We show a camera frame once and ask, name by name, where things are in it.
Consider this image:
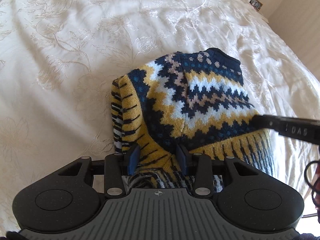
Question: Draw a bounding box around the photo frame on right nightstand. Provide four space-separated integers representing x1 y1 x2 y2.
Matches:
249 0 263 11

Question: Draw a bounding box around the white floral bedspread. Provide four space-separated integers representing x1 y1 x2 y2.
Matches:
1 0 319 234

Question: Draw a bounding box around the navy yellow white patterned sweater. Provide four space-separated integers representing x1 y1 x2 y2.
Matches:
111 48 275 189

